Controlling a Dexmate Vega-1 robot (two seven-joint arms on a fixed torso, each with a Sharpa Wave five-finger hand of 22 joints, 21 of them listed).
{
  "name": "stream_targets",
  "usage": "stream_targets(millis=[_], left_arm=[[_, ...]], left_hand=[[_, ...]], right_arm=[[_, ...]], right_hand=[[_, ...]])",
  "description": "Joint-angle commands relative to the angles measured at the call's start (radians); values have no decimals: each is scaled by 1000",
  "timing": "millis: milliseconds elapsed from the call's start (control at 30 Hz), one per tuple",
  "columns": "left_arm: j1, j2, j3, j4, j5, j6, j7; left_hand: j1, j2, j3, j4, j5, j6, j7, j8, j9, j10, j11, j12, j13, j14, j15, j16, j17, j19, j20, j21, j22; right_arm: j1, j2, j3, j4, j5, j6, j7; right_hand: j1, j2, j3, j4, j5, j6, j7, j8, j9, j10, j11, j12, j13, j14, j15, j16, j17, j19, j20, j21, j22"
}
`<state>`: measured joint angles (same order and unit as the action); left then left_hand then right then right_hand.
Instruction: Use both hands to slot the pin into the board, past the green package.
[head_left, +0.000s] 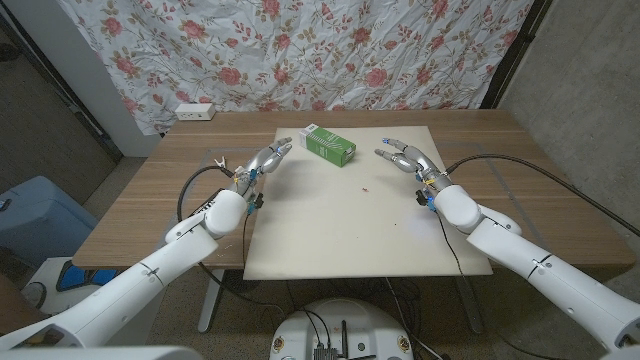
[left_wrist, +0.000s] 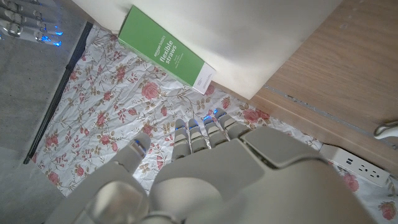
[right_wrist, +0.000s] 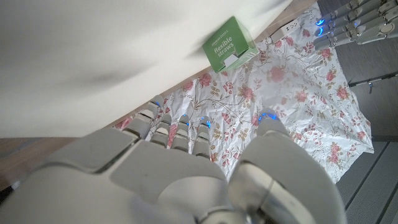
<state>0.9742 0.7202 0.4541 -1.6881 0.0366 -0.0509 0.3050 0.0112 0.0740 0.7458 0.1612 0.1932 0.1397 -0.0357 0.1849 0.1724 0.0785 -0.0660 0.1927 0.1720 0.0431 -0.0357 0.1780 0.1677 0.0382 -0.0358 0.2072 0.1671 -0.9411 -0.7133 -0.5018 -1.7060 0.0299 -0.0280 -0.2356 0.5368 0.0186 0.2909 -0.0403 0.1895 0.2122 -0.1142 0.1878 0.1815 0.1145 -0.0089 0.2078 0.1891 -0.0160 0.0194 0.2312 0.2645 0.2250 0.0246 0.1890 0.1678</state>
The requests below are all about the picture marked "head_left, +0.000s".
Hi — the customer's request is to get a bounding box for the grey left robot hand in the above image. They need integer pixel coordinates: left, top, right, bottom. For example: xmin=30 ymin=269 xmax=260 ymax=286
xmin=230 ymin=137 xmax=294 ymax=196

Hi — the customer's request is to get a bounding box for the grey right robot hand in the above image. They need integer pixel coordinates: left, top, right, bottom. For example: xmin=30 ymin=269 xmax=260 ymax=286
xmin=374 ymin=137 xmax=451 ymax=194

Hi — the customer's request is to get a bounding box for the cream foam board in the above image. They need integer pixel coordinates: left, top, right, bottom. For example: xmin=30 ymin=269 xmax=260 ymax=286
xmin=242 ymin=124 xmax=494 ymax=281

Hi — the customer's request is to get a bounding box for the green straws box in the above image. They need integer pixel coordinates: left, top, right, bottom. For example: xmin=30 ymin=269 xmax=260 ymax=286
xmin=299 ymin=123 xmax=358 ymax=168

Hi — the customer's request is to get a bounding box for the white power strip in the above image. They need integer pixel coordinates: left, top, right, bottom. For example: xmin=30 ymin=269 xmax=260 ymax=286
xmin=174 ymin=102 xmax=217 ymax=122

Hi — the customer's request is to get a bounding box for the floral backdrop cloth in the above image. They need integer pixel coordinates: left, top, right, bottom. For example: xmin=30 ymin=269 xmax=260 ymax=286
xmin=56 ymin=0 xmax=535 ymax=137

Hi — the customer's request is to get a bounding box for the white table leg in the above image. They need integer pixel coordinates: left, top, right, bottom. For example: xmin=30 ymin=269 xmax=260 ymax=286
xmin=197 ymin=269 xmax=226 ymax=334

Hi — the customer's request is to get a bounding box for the black backdrop pole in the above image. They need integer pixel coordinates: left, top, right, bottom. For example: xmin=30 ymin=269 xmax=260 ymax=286
xmin=479 ymin=0 xmax=554 ymax=110

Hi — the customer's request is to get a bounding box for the grey table leg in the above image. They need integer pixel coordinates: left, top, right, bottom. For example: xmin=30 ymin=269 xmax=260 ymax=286
xmin=452 ymin=277 xmax=485 ymax=335

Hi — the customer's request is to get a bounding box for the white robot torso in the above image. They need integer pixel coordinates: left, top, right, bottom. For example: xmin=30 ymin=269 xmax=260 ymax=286
xmin=268 ymin=298 xmax=415 ymax=360

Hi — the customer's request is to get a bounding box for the blue plastic bin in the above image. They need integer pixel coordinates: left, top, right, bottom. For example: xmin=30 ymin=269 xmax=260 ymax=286
xmin=0 ymin=174 xmax=100 ymax=269

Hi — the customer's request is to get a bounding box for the white and blue floor object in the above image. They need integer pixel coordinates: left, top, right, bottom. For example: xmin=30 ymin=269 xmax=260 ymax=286
xmin=24 ymin=256 xmax=126 ymax=316

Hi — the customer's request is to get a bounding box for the grey shoe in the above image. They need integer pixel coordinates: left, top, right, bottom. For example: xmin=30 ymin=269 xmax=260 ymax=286
xmin=19 ymin=281 xmax=49 ymax=310

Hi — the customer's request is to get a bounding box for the brown trouser leg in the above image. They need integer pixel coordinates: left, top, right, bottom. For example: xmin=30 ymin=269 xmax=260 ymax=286
xmin=0 ymin=273 xmax=49 ymax=337

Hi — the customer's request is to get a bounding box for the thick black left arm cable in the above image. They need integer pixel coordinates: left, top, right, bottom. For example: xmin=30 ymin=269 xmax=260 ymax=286
xmin=177 ymin=164 xmax=236 ymax=224

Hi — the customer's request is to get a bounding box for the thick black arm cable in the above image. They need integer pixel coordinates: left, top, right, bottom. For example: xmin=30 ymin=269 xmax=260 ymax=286
xmin=444 ymin=153 xmax=640 ymax=239
xmin=177 ymin=164 xmax=236 ymax=224

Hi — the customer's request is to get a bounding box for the thin black left wrist cable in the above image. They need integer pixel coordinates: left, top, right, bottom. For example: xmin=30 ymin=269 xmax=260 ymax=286
xmin=241 ymin=212 xmax=252 ymax=270

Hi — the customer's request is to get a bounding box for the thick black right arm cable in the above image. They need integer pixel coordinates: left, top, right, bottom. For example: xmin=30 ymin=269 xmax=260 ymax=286
xmin=444 ymin=153 xmax=640 ymax=239

